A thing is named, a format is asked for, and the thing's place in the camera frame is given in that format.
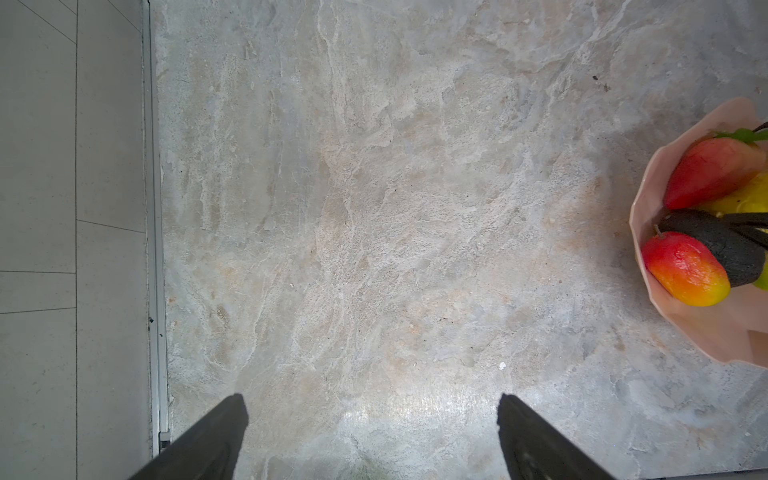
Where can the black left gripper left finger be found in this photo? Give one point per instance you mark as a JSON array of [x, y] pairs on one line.
[[207, 450]]

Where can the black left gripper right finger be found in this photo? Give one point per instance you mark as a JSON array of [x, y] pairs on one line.
[[534, 449]]

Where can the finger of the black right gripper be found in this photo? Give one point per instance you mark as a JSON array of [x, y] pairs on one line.
[[752, 226]]

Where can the yellow fake lemon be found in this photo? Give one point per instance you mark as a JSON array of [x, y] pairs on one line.
[[751, 198]]

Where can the black fake avocado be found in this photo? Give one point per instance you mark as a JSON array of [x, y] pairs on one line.
[[742, 259]]

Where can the red fake strawberry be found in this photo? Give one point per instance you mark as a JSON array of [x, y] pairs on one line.
[[715, 166]]

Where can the small red orange fake mango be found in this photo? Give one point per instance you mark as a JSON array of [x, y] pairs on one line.
[[686, 268]]

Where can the large red yellow fake mango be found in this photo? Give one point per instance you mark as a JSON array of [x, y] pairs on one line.
[[762, 281]]

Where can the pink scalloped fruit bowl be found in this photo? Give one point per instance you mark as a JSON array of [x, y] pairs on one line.
[[736, 328]]

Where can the metal corner trim left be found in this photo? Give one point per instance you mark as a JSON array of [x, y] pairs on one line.
[[157, 322]]

